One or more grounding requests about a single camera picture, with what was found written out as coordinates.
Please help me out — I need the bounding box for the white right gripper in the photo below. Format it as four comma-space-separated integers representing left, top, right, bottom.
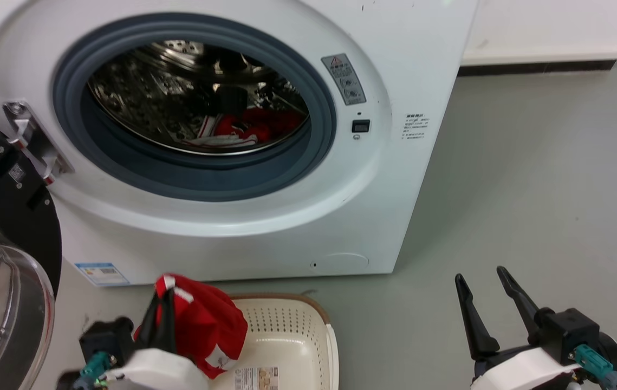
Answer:
454, 265, 582, 390

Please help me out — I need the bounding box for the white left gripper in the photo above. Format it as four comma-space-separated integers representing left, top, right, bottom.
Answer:
103, 290, 211, 390

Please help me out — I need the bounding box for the red garment with white trim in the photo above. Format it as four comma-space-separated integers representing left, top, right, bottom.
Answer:
134, 274, 248, 380

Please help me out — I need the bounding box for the printed label on basket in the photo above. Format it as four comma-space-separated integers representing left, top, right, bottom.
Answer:
234, 367, 279, 390

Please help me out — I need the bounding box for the cream perforated plastic laundry basket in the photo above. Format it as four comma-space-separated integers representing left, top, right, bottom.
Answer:
208, 294, 340, 390

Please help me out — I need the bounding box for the white front-load washing machine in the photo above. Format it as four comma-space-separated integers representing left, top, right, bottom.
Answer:
0, 0, 479, 287

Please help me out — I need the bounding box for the blue white energy label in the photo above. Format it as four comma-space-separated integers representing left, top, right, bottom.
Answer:
75, 263, 130, 287

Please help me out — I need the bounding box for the grey rubber door gasket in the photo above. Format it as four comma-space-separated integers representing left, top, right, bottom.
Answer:
51, 12, 337, 203

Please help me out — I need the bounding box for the round filter cover panel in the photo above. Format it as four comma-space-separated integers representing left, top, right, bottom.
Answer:
311, 252, 369, 271

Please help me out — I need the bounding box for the black washer door, glass bowl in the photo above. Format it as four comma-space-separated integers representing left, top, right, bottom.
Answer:
0, 111, 63, 390

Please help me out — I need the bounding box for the small printed text label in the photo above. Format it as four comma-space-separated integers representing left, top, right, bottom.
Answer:
401, 113, 431, 141

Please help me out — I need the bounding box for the red garment with white stripes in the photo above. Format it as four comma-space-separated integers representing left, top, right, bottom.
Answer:
183, 107, 309, 150

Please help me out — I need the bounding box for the chrome door hinge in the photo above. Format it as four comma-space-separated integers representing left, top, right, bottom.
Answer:
3, 100, 75, 186

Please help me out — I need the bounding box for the stainless steel washer drum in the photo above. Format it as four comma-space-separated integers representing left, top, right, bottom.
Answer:
87, 40, 310, 156

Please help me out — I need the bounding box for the grey warning label sticker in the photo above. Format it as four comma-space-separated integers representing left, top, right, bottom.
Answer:
321, 53, 367, 106

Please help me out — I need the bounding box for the white wall baseboard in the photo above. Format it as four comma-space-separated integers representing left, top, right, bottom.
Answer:
461, 44, 617, 67

